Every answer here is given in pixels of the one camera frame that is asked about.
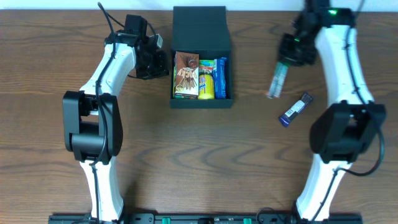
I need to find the green gummy worms bag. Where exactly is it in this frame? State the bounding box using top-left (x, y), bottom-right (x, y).
top-left (198, 60), bottom-right (214, 75)

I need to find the brown chocolate sticks box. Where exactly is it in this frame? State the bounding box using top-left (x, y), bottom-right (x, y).
top-left (174, 52), bottom-right (199, 99)

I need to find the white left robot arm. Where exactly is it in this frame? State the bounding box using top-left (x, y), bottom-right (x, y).
top-left (62, 14), bottom-right (169, 223)

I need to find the blue cookie roll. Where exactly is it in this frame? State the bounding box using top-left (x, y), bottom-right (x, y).
top-left (213, 57), bottom-right (227, 99)

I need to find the green black candy bar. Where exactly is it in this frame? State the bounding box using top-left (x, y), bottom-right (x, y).
top-left (267, 62), bottom-right (289, 98)

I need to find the black box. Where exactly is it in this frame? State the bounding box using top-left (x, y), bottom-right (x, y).
top-left (169, 6), bottom-right (234, 109)

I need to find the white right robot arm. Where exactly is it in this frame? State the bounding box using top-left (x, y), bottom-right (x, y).
top-left (274, 0), bottom-right (386, 223)

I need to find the black mounting rail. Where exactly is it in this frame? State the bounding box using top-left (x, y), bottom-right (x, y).
top-left (48, 213), bottom-right (363, 224)

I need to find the green pretzel snack box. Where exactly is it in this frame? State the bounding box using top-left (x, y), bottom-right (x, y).
top-left (172, 65), bottom-right (198, 100)

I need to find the dark blue chocolate bar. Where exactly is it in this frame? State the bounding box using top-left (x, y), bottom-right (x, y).
top-left (279, 92), bottom-right (313, 128)

